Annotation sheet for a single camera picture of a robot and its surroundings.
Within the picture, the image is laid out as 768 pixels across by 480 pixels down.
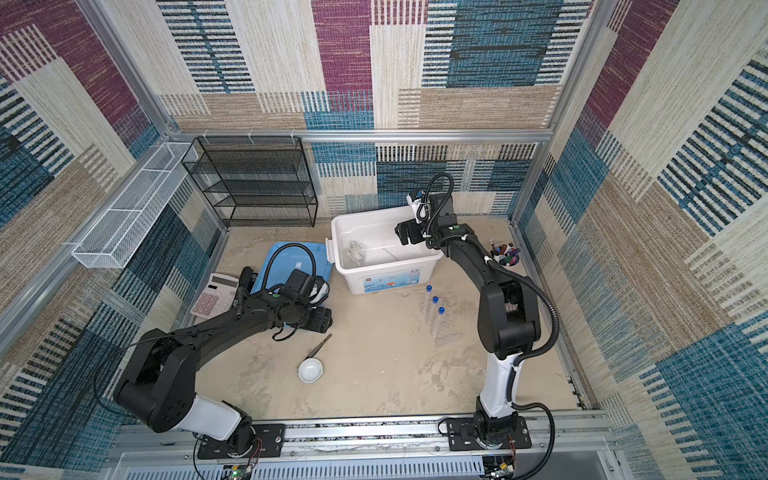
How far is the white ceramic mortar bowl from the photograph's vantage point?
2.72 ft

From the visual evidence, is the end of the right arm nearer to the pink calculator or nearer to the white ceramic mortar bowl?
the white ceramic mortar bowl

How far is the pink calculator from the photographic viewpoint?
0.97 metres

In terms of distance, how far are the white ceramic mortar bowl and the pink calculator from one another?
32cm
